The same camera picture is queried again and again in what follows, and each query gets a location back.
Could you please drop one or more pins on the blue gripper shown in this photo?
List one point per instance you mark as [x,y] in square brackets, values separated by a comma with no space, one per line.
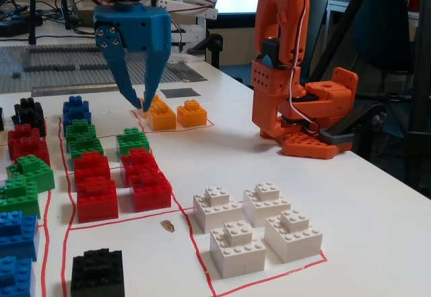
[136,25]

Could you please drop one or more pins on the small green brick block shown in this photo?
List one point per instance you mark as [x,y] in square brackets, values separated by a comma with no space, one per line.
[133,140]

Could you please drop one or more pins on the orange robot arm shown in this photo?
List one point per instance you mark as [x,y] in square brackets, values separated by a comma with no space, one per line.
[272,14]

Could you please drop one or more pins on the orange brick block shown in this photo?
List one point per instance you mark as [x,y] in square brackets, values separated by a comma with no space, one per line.
[192,115]
[163,120]
[159,100]

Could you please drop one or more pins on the blue brick block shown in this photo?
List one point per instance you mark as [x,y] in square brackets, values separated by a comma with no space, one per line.
[15,278]
[17,236]
[76,110]

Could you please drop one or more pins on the red brick block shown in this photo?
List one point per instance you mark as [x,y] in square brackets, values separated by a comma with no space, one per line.
[91,165]
[97,202]
[151,194]
[32,150]
[139,162]
[22,133]

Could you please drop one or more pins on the black stepped brick block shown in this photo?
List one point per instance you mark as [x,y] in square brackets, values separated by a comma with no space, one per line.
[28,115]

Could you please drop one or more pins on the white brick block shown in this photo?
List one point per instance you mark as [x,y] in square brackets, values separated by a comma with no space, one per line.
[215,209]
[293,236]
[266,202]
[235,250]

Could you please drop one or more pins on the large black brick block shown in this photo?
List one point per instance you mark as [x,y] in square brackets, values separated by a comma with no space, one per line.
[97,275]

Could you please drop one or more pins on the short grey brick strip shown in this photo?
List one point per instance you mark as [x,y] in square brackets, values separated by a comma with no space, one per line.
[92,67]

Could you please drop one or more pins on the wide grey tape patch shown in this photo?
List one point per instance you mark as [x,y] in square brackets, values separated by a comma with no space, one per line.
[188,73]

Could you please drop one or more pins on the long grey brick strip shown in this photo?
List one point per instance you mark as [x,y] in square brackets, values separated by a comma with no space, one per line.
[60,50]

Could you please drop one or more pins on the grey laptop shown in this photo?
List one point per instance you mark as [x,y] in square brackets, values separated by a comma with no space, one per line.
[79,14]

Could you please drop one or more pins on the black table clamp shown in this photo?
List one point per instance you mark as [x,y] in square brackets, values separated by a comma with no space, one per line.
[213,44]

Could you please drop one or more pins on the grey studded baseplate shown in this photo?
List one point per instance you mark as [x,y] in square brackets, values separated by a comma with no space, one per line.
[50,78]

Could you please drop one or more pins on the black thin stand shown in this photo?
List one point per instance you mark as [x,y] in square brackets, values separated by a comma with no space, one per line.
[62,0]

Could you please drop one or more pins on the black tripod stand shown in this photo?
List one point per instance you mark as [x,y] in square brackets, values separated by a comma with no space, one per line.
[32,14]

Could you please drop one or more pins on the tiny grey brick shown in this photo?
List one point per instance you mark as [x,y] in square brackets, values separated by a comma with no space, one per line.
[15,74]

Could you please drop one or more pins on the black desk device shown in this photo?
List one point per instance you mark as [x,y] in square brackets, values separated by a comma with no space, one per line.
[13,27]

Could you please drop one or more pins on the brown table stain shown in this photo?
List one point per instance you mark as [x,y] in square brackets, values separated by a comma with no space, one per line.
[167,226]

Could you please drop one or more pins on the dark blue chair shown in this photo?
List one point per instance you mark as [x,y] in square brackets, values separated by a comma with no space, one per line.
[316,24]
[380,34]

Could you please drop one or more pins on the black diagonal pole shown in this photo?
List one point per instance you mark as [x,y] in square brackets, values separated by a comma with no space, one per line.
[350,17]

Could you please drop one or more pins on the grey black clamp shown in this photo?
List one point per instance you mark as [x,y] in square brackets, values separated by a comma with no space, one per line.
[350,122]

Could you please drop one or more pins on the silver duct tape strip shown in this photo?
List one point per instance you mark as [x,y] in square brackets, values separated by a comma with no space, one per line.
[77,90]

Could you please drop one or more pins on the black vertical stand frame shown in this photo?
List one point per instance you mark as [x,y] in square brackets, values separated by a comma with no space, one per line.
[422,74]

